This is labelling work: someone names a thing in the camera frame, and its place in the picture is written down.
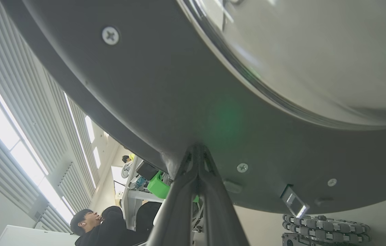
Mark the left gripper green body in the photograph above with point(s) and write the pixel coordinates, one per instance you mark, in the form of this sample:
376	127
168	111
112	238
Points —
158	186

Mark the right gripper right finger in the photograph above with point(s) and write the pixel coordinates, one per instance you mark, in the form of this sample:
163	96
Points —
220	222

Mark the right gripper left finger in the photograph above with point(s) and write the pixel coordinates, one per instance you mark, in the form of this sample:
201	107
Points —
175	218

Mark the round dark glass washer door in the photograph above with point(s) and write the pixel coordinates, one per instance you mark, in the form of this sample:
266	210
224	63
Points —
179	85

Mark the person in yellow top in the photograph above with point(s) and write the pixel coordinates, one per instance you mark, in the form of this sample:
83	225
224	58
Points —
126	159

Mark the person in black top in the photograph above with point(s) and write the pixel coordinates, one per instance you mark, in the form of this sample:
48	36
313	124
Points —
111	229

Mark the white cabinet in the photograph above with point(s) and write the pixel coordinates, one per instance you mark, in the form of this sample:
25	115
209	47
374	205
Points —
25	237

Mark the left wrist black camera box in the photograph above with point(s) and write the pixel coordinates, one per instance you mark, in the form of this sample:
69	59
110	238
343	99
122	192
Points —
146	170

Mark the green equipment on frame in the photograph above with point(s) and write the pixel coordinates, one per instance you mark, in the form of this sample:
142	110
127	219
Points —
129	205

